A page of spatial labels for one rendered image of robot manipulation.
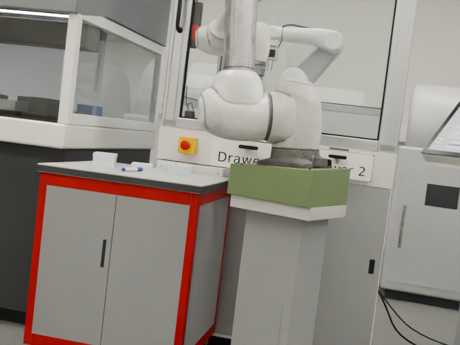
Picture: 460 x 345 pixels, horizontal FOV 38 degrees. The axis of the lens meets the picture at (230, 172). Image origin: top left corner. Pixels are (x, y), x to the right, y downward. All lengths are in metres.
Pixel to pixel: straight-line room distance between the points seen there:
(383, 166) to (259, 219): 0.86
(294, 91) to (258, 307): 0.68
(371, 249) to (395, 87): 0.67
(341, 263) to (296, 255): 0.82
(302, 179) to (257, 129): 0.22
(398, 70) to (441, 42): 3.31
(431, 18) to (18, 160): 4.12
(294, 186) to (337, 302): 1.00
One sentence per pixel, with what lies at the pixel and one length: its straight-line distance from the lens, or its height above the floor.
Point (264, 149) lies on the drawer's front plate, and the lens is 2.51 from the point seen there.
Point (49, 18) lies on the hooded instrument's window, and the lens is 2.94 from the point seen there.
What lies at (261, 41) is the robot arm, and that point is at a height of 1.31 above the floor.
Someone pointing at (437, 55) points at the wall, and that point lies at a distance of 6.12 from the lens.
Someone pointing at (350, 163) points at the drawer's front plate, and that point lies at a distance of 2.80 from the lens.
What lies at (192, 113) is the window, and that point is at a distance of 2.94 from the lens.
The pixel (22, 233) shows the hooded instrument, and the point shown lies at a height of 0.41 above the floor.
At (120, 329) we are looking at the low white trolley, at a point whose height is 0.21.
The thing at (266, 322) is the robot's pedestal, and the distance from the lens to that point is 2.13.
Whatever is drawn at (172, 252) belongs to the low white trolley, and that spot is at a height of 0.51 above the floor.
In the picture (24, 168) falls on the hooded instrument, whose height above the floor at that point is 0.69.
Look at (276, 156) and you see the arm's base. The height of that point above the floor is 0.89.
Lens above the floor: 0.95
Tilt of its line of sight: 3 degrees down
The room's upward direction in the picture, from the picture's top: 7 degrees clockwise
